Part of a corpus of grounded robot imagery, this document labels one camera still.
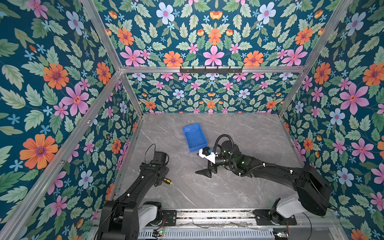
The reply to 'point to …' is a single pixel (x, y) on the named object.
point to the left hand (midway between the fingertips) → (166, 169)
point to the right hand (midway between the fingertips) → (197, 160)
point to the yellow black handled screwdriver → (168, 181)
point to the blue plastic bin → (195, 137)
